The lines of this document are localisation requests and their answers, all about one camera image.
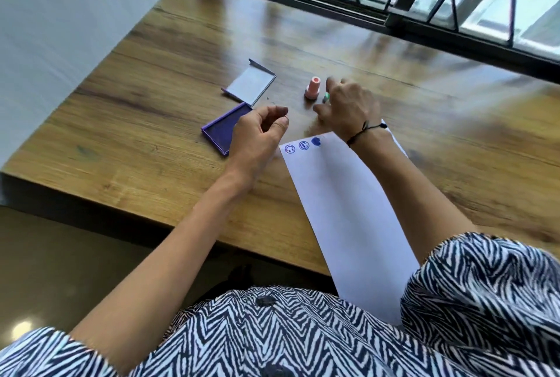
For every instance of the person's left hand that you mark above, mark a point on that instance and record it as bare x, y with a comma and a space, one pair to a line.
251, 144

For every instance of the person's right hand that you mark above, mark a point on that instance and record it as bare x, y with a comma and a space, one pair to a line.
352, 109

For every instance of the person's right thumb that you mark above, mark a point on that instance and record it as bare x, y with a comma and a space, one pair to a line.
322, 113

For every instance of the person's left thumb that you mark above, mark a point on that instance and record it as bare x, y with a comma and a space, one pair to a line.
278, 128

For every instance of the green stamp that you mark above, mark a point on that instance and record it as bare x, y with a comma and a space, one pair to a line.
326, 98

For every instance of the person's left forearm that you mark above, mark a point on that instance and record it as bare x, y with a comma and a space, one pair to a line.
175, 254

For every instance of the person's right forearm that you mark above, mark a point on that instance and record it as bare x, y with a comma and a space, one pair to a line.
413, 197

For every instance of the pink stamp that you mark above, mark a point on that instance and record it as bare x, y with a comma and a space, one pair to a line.
312, 88

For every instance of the grey ink pad lid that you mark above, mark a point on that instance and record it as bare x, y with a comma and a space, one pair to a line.
252, 82

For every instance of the purple ink pad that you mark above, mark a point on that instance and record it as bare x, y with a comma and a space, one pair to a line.
218, 129

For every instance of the white paper sheet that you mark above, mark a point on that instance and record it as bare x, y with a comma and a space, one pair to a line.
345, 219

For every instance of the zebra-print shirt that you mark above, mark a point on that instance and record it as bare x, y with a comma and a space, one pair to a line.
472, 302

